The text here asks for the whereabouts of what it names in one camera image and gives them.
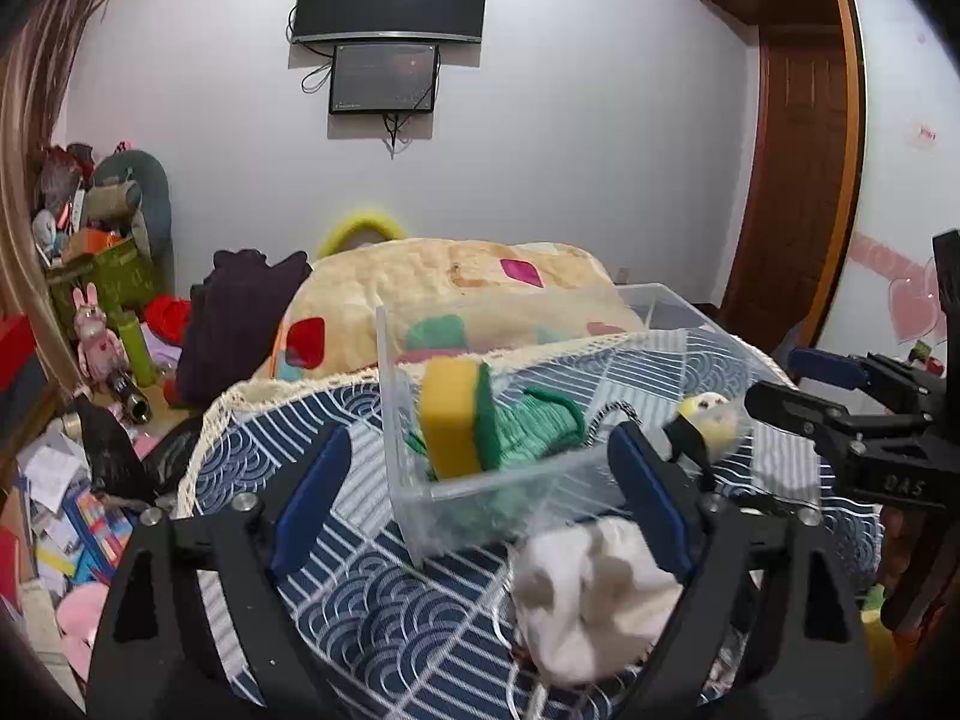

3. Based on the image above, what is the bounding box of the clear plastic storage box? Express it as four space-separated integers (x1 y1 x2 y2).
373 282 821 572

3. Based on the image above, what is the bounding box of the small black wall monitor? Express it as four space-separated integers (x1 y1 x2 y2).
328 42 440 116

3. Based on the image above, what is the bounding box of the brown wooden door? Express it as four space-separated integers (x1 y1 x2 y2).
720 24 851 346

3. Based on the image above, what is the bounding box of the red cloth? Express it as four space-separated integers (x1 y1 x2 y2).
142 294 193 346

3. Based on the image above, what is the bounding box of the white cloth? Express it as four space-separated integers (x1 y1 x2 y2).
508 516 685 688

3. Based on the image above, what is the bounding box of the small penguin plush toy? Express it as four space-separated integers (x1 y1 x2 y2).
663 391 749 466

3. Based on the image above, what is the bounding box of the green cardboard box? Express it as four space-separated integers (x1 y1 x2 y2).
46 237 161 323

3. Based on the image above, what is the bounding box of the green knitted cloth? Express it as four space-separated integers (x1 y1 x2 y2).
409 385 587 541

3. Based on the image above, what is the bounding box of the yellow and green sponge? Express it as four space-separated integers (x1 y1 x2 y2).
417 357 502 481

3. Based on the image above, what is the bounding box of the black plastic bag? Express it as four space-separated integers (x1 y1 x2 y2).
72 394 203 503

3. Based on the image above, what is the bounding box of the yellow fuzzy pillow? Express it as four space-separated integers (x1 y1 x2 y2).
316 204 410 260

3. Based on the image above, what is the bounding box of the white sliding wardrobe door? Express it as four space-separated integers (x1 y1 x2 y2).
814 0 960 376

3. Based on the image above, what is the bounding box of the green bottle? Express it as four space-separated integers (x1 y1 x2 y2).
114 309 160 388

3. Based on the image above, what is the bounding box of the grey plush cushion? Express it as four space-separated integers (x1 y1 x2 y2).
88 150 173 263

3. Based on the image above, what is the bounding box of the beige patterned quilt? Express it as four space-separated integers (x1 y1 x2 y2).
252 237 647 382

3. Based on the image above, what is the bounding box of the dark purple garment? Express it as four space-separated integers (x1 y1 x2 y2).
174 249 313 410

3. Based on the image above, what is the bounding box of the brown curtain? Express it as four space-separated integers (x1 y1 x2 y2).
0 0 136 406

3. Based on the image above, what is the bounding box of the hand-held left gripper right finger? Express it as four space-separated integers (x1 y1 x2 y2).
607 421 875 720

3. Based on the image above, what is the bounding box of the pile of papers and books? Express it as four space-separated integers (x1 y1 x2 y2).
0 420 143 661

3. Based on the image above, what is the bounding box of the pink rabbit doll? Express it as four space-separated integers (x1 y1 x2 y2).
70 282 130 395

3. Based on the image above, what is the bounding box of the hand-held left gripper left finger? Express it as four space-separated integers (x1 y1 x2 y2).
88 423 353 720

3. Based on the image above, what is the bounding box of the blue wave pattern blanket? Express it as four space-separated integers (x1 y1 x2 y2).
177 327 886 720

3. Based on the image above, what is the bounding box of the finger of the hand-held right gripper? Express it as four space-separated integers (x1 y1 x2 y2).
745 381 852 440
787 348 875 391

